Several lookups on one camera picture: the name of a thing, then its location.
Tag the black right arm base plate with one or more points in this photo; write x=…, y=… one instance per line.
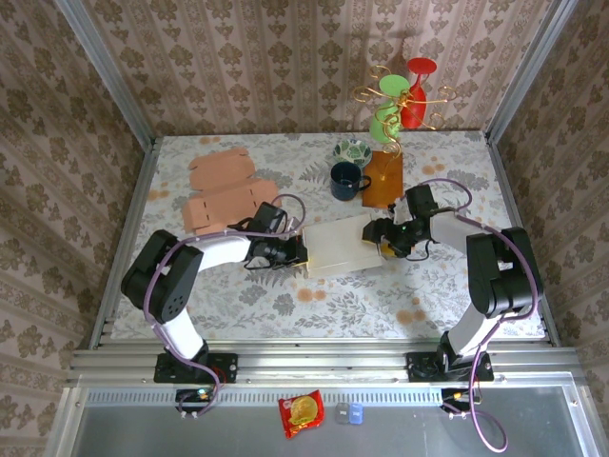
x=483, y=369

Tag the dark blue mug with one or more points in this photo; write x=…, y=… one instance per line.
x=343, y=181

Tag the small black controller board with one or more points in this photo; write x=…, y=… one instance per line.
x=195, y=396
x=457, y=397

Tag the white paper box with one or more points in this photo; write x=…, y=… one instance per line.
x=338, y=247

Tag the grey metal shelf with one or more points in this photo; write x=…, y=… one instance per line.
x=190, y=433

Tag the small blue card case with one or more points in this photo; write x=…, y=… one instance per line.
x=356, y=413

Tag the green wine glass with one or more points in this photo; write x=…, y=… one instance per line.
x=380, y=127

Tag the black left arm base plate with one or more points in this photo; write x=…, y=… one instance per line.
x=228, y=367

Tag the floral tablecloth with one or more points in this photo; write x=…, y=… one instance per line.
x=333, y=314

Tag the red snack packet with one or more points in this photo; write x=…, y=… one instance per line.
x=302, y=413

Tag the small grey card case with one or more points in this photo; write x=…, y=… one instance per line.
x=342, y=413

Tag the green leaf pattern bowl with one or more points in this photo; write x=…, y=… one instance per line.
x=353, y=151

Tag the red wine glass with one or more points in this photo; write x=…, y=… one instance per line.
x=414, y=112

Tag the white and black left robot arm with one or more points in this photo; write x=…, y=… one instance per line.
x=183, y=328

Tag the aluminium cross rail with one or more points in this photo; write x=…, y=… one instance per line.
x=323, y=364

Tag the aluminium side rail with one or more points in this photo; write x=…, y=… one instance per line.
x=128, y=209
x=523, y=190

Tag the aluminium frame post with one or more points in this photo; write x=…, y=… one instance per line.
x=528, y=66
x=104, y=66

